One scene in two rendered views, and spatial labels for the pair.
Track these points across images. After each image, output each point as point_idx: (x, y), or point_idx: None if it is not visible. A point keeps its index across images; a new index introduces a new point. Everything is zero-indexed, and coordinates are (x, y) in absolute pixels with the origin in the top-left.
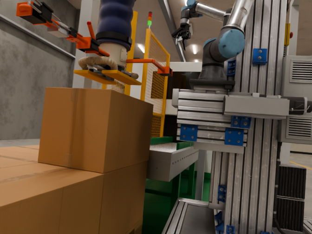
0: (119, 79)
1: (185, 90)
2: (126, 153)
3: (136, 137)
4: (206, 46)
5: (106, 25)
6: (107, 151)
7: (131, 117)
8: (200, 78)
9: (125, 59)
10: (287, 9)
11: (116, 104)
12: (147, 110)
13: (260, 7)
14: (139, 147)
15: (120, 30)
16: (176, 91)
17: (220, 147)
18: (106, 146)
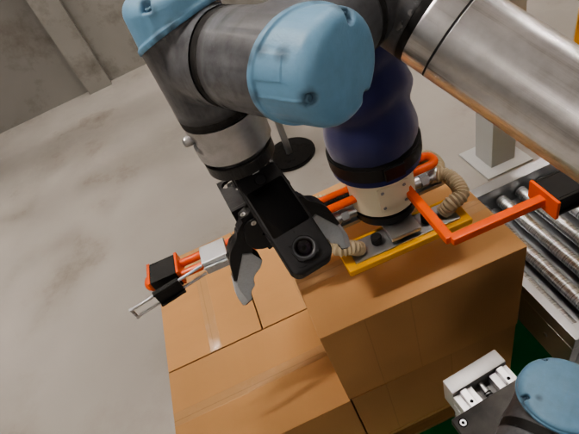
0: None
1: (469, 405)
2: (413, 359)
3: (445, 330)
4: (515, 392)
5: (326, 147)
6: (349, 383)
7: (411, 323)
8: (499, 424)
9: (400, 197)
10: None
11: (345, 341)
12: (490, 274)
13: None
14: (461, 333)
15: (358, 163)
16: (449, 392)
17: None
18: (341, 382)
